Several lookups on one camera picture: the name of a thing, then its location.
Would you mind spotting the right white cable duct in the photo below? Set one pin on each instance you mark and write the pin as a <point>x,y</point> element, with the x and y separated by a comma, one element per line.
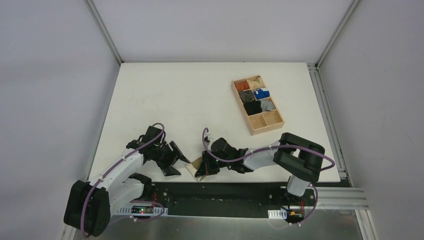
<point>277,214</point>

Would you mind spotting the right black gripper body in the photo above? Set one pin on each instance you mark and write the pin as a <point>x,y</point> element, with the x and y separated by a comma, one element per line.
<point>210,162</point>

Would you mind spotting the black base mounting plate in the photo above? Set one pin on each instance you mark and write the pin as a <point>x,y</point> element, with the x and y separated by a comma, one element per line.
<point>252,200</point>

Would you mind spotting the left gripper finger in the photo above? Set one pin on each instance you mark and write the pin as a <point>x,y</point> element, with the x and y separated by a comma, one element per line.
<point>178,153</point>
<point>170,171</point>

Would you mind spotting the left white cable duct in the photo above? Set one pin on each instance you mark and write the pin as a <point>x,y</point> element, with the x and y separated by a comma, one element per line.
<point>139,210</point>

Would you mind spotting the olive and cream underwear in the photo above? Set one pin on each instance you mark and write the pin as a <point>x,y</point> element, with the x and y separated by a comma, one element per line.
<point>193,167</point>

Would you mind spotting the wooden compartment box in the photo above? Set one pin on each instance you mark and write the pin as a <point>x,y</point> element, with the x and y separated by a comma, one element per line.
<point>262,122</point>

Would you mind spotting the orange rolled underwear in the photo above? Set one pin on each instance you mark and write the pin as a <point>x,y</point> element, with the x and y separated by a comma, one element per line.
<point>242,85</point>

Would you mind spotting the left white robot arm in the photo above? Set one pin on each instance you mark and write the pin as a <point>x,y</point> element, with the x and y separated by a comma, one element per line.
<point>92,203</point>

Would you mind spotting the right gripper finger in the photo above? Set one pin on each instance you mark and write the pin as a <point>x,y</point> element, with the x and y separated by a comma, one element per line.
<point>202,173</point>
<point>201,162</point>

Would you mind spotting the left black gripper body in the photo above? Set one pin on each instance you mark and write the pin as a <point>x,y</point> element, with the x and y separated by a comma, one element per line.
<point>168,157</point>

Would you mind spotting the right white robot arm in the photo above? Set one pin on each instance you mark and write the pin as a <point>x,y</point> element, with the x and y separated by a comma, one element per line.
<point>302,158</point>

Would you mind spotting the white cable duct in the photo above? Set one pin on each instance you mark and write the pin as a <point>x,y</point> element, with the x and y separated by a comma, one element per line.
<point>277,214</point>
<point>139,210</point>

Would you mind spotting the grey striped rolled underwear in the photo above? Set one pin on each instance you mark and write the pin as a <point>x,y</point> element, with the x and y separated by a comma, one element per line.
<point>267,105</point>

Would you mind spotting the beige rolled underwear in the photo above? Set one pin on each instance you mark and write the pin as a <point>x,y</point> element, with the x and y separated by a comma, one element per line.
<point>255,82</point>

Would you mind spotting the dark grey rolled underwear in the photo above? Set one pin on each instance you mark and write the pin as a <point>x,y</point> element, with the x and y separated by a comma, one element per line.
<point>246,96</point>

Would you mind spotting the blue rolled underwear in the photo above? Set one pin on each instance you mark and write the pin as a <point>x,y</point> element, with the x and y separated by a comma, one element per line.
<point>261,93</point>

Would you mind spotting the black rolled underwear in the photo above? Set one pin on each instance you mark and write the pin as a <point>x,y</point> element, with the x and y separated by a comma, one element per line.
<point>253,108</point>

